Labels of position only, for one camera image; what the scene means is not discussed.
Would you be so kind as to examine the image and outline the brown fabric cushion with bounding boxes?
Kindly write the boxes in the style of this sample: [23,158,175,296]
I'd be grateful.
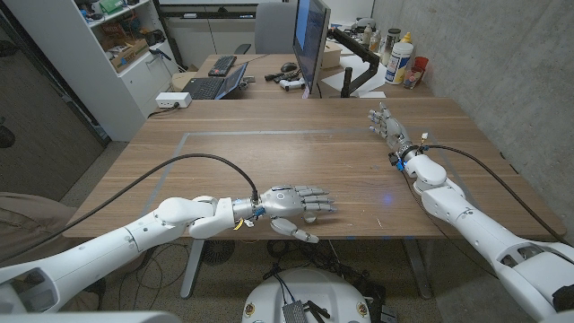
[0,191,149,279]

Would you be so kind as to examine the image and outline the grey table leg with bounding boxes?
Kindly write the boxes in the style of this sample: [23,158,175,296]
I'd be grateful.
[179,240,205,300]
[402,238,432,301]

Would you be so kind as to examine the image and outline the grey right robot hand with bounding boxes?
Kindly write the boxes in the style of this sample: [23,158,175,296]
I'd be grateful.
[367,101,413,153]

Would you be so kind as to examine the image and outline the beige cardboard box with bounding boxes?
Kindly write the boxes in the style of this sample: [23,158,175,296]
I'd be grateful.
[320,39,344,70]

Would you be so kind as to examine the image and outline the black round fan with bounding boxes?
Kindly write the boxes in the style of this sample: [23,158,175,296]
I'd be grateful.
[200,240,237,266]

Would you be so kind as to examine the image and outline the black remote control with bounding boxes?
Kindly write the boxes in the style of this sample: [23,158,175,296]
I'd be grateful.
[264,69,302,84]

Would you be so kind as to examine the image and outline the clear drinking glass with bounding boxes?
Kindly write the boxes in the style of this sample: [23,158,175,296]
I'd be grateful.
[402,66,423,90]

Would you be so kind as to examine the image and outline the open cardboard box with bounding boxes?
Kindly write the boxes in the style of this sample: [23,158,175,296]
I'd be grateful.
[100,38,150,73]

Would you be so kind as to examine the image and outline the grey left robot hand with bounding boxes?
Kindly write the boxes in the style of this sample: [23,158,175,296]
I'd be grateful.
[259,184,338,245]

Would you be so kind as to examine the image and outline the white wipes canister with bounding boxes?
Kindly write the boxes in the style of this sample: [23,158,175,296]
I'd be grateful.
[384,41,414,86]

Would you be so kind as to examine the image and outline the open black laptop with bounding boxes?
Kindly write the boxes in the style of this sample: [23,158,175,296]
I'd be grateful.
[181,61,249,100]

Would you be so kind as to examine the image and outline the white shelf cabinet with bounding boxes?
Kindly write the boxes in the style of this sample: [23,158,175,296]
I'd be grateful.
[2,0,180,143]

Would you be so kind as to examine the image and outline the white low cabinet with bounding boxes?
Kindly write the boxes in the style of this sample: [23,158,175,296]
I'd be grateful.
[163,15,259,68]

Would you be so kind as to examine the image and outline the grey office chair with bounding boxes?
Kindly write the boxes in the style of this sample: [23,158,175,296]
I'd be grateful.
[233,2,298,56]

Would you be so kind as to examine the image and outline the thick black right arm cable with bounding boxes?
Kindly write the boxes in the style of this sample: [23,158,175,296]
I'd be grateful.
[422,144,573,247]

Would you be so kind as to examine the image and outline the glass jar with dark lid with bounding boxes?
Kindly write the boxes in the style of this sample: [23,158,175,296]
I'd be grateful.
[379,28,402,67]

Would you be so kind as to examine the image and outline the black cable tangle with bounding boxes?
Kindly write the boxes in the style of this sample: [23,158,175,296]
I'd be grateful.
[262,240,387,315]

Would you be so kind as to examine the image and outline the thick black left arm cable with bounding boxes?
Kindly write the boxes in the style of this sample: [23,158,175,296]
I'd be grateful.
[0,153,260,266]

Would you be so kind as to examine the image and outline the white game controller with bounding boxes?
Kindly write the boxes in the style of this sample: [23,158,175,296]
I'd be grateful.
[279,78,307,92]

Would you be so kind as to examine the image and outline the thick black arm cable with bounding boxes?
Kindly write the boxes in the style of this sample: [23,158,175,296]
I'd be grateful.
[0,153,260,266]
[422,144,573,247]

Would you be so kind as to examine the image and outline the green box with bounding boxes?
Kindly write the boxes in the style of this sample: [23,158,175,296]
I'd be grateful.
[98,0,125,14]

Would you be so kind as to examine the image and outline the white power strip box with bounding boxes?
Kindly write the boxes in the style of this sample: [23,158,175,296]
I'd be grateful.
[154,92,193,109]

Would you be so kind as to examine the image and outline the black keyboard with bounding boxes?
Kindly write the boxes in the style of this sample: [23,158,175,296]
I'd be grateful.
[207,55,238,78]

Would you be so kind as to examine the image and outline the white paper sheets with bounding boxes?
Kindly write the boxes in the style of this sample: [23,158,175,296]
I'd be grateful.
[320,54,387,99]

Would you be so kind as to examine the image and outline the black computer monitor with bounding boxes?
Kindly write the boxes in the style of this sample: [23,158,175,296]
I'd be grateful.
[291,0,332,95]

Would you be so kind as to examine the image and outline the grey electronics box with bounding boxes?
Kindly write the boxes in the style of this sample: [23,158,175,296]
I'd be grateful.
[281,301,309,323]

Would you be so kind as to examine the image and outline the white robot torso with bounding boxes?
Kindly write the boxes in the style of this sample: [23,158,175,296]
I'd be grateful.
[241,267,372,323]

